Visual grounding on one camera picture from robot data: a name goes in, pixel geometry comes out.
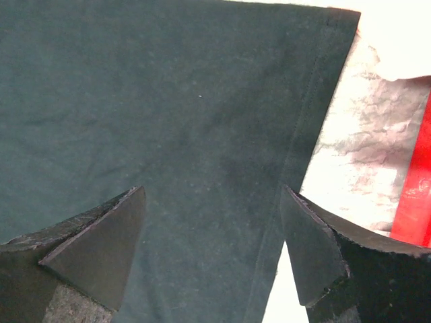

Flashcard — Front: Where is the black t shirt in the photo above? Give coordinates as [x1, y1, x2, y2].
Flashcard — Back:
[1, 1, 359, 322]

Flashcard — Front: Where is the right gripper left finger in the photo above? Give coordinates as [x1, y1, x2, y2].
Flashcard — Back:
[1, 186, 145, 322]

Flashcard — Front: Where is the crumpled salmon t shirt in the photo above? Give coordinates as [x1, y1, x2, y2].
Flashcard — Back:
[352, 1, 430, 81]

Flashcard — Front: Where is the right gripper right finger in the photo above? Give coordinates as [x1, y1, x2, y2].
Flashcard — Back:
[280, 186, 430, 323]

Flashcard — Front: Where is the red plastic bin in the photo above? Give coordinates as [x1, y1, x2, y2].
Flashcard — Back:
[391, 102, 430, 248]

